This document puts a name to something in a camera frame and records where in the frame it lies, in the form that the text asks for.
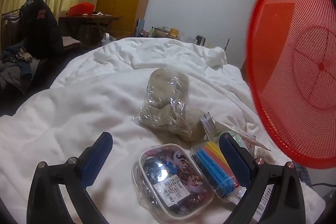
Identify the dark wooden chair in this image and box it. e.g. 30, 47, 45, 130
0, 10, 27, 51

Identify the white duvet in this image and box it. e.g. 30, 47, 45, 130
0, 36, 326, 224

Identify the red mesh basket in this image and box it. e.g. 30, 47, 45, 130
248, 0, 336, 169

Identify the pile of clothes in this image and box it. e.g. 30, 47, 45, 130
0, 46, 42, 93

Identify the cream cooking pot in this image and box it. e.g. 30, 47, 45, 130
154, 27, 171, 37

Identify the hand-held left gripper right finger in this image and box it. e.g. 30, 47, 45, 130
219, 133, 311, 224

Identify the beige plush ball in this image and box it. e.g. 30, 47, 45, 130
181, 109, 206, 142

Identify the beige plush toy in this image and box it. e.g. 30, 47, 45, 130
132, 68, 206, 142

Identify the bag of coloured plastic sticks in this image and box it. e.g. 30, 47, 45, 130
189, 141, 247, 205

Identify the clear packet with label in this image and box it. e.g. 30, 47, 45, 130
199, 111, 272, 159

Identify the red bag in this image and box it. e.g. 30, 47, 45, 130
67, 3, 95, 16

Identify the blue folded board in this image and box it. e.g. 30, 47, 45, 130
136, 19, 145, 37

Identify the clear box with cartoon print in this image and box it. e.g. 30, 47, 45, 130
131, 143, 214, 223

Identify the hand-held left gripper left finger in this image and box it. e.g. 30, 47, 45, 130
26, 132, 114, 224

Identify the black jacket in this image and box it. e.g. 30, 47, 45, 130
20, 0, 65, 62

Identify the dark wooden desk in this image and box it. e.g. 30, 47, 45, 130
58, 14, 122, 46

